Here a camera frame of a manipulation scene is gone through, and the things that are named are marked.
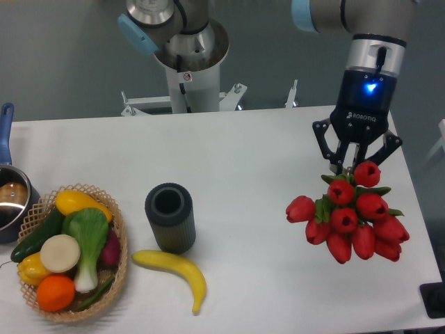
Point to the beige round disc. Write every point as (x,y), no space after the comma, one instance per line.
(60,253)

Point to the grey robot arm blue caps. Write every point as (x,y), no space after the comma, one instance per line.
(379,30)

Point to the dark green cucumber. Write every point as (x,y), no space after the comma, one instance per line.
(51,226)

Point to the dark grey ribbed vase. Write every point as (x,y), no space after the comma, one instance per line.
(169,210)

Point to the woven wicker basket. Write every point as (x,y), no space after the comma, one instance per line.
(36,216)

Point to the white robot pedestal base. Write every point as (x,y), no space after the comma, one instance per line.
(192,68)

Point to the green bean pod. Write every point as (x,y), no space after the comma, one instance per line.
(96,295)

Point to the blue handled saucepan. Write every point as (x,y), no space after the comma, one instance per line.
(17,193)

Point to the orange fruit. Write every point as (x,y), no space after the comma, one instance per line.
(55,293)

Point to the red tulip bouquet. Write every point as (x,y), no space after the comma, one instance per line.
(352,217)

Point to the yellow banana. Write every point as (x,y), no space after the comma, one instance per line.
(178,265)

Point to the yellow lemon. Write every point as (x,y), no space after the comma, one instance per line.
(32,271)

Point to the green bok choy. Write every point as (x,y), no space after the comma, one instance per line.
(89,227)

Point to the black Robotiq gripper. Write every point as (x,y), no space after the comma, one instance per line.
(360,117)

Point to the black device at table edge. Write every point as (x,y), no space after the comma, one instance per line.
(432,295)

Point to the yellow squash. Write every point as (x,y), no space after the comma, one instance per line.
(70,201)

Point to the purple sweet potato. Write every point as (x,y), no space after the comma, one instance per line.
(110,254)

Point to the white furniture piece at right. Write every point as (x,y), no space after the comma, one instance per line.
(438,148)

